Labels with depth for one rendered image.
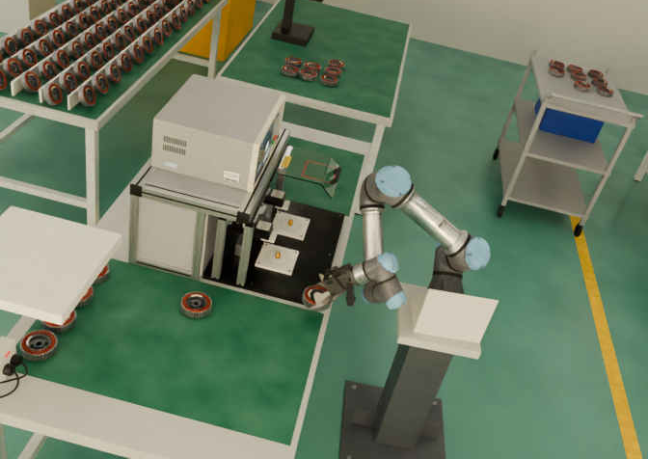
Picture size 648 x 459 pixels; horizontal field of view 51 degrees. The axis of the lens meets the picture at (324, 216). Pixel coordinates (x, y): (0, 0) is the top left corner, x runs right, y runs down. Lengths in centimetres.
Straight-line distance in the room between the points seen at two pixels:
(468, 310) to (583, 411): 138
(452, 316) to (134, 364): 115
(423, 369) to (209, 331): 91
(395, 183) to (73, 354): 122
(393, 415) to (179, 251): 117
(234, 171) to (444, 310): 93
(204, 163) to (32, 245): 73
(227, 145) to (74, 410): 100
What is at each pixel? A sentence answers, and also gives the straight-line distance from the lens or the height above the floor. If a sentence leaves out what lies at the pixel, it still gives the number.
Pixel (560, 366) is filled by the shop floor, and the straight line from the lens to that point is 397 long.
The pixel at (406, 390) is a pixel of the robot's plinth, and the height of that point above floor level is 39.
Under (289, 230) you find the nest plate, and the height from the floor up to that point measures 78.
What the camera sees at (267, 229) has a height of 92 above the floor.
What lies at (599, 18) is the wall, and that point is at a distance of 794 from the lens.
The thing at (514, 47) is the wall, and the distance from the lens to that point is 792.
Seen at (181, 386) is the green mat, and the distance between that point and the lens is 229.
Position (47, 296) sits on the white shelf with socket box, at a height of 120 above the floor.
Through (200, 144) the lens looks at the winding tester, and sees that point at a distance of 247.
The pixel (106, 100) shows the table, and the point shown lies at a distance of 382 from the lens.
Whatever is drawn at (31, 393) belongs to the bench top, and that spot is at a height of 75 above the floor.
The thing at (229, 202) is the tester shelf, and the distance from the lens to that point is 244.
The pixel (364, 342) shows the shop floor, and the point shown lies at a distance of 361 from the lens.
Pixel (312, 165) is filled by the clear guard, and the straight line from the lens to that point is 283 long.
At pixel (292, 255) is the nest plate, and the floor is 78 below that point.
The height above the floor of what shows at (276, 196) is 92.
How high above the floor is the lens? 251
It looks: 35 degrees down
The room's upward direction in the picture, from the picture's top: 13 degrees clockwise
